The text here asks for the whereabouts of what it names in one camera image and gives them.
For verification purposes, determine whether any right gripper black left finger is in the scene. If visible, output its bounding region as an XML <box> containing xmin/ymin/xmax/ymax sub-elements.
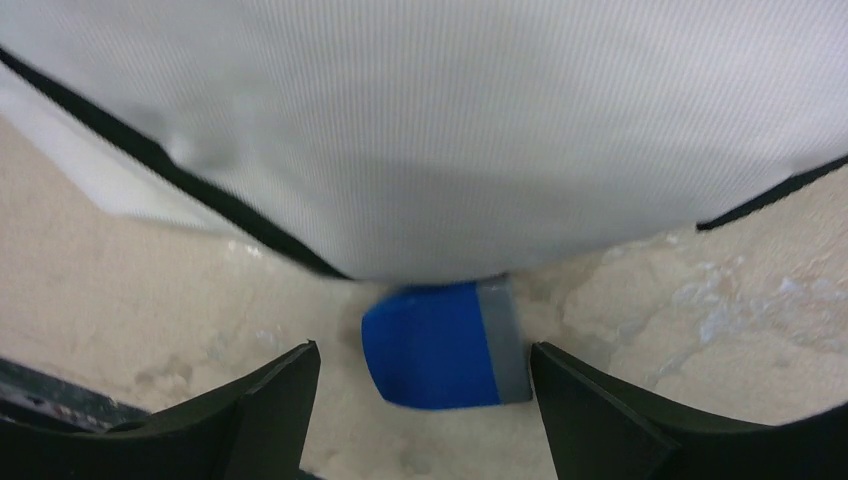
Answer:
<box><xmin>1</xmin><ymin>341</ymin><xmax>321</xmax><ymax>479</ymax></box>

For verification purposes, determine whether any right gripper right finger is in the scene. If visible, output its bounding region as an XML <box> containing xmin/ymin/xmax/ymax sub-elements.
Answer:
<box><xmin>530</xmin><ymin>342</ymin><xmax>847</xmax><ymax>480</ymax></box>

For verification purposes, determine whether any blue pencil sharpener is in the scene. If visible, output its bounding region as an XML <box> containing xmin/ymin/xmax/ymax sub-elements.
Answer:
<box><xmin>360</xmin><ymin>276</ymin><xmax>533</xmax><ymax>411</ymax></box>

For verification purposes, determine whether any beige backpack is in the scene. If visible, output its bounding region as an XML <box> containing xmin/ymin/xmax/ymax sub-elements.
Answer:
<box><xmin>1</xmin><ymin>1</ymin><xmax>847</xmax><ymax>284</ymax></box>

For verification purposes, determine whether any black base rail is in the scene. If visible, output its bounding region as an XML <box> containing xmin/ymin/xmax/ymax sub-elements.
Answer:
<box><xmin>1</xmin><ymin>358</ymin><xmax>149</xmax><ymax>433</ymax></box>

